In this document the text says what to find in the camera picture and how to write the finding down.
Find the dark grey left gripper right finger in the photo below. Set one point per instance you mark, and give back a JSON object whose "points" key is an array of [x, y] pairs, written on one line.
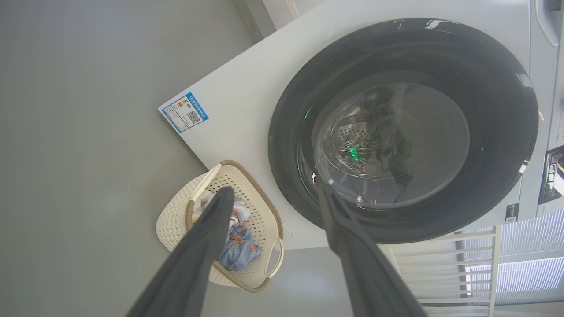
{"points": [[370, 281]]}

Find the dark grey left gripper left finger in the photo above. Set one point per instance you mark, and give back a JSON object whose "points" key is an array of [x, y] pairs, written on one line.
{"points": [[185, 273]]}

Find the blue patterned cloth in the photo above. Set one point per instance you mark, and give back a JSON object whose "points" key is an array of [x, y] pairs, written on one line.
{"points": [[240, 251]]}

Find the white cloth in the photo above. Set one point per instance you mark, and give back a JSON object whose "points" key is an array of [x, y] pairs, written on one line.
{"points": [[243, 210]]}

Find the black round glass door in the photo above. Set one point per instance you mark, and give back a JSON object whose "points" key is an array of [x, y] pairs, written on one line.
{"points": [[493, 132]]}

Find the stainless steel washing machine drum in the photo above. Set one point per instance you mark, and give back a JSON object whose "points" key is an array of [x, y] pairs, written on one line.
{"points": [[361, 141]]}

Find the white front-load washing machine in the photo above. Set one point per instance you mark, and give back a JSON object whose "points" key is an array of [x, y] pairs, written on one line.
{"points": [[246, 88]]}

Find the black glossy control panel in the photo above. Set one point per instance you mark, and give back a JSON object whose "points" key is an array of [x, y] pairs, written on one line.
{"points": [[553, 176]]}

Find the cream perforated laundry basket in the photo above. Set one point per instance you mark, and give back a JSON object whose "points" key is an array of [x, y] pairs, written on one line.
{"points": [[176, 220]]}

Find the white slatted rack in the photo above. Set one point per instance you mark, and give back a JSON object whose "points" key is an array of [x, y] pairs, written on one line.
{"points": [[445, 273]]}

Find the blue energy label sticker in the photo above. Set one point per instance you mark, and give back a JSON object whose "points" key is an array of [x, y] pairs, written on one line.
{"points": [[185, 112]]}

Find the white detergent drawer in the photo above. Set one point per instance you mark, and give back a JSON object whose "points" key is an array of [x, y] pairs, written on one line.
{"points": [[546, 22]]}

